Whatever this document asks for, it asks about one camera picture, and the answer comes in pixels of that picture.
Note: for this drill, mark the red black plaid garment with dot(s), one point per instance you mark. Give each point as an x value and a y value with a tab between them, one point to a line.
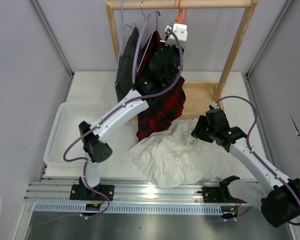
170	105

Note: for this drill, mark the light blue hanger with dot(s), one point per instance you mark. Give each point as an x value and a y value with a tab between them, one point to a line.
123	26

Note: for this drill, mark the wooden clothes rack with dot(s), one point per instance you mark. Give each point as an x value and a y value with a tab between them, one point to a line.
199	94

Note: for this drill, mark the dark grey dotted garment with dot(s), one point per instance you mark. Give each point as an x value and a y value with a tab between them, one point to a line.
123	82

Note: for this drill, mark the aluminium frame post right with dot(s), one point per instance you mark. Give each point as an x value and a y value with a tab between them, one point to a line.
284	12

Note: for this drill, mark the orange hanger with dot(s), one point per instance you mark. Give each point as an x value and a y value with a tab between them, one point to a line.
182	14

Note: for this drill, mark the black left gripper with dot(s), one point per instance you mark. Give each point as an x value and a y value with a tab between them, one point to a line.
176	48

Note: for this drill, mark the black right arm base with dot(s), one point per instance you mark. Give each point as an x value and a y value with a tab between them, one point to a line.
212	194

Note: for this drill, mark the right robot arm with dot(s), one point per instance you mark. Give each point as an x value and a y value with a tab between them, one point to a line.
277	197

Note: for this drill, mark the aluminium mounting rail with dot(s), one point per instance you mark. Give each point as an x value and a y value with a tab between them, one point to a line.
126	191

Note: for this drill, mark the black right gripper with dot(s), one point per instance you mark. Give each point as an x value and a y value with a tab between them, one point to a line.
198	131

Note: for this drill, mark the white plastic basket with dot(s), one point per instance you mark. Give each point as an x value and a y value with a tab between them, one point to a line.
65	129

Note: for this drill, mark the aluminium frame post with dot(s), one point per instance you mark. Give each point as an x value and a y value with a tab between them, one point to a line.
51	35
284	12

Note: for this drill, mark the aluminium frame post left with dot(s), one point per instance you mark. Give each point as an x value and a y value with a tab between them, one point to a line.
51	35

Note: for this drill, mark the slotted cable duct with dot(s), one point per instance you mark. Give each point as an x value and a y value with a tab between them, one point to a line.
125	208

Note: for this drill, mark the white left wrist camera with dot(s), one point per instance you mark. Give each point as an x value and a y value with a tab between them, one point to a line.
181	32

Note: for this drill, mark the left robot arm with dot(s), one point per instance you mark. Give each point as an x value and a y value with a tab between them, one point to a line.
95	135

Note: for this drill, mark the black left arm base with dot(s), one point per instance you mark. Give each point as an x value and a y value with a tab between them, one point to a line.
81	193

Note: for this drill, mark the white pleated skirt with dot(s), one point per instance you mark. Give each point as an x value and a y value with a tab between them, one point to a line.
174	157

